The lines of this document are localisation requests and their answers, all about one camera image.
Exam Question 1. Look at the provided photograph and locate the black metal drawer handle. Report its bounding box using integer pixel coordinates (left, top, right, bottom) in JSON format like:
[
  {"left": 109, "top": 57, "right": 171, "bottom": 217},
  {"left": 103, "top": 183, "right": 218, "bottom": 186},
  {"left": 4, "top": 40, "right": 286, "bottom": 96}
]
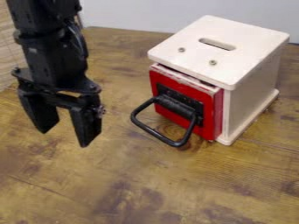
[{"left": 131, "top": 94, "right": 205, "bottom": 148}]

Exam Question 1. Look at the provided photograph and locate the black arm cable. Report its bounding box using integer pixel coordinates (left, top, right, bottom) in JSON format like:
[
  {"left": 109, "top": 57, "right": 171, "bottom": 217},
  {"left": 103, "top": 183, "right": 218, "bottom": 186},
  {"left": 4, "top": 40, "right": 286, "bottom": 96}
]
[{"left": 67, "top": 24, "right": 90, "bottom": 60}]

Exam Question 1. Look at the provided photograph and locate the red drawer front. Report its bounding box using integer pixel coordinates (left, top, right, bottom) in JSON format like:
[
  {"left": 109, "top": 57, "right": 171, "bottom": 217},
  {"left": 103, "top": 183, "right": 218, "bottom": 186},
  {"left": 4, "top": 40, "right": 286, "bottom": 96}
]
[{"left": 150, "top": 63, "right": 225, "bottom": 141}]

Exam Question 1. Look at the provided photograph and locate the white wooden drawer box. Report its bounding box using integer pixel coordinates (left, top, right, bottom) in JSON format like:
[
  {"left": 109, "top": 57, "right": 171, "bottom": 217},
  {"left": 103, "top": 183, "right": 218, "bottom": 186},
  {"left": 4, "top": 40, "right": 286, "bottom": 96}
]
[{"left": 149, "top": 16, "right": 290, "bottom": 145}]

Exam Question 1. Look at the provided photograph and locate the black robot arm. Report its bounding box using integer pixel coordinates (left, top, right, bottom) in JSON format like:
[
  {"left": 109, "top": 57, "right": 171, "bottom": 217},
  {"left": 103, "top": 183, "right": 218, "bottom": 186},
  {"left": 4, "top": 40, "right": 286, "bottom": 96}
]
[{"left": 6, "top": 0, "right": 105, "bottom": 147}]

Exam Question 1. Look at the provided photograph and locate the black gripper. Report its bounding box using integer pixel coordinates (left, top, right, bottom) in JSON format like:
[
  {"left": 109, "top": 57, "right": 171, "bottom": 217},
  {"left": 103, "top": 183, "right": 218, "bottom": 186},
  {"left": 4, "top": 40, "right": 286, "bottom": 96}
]
[{"left": 12, "top": 29, "right": 105, "bottom": 147}]

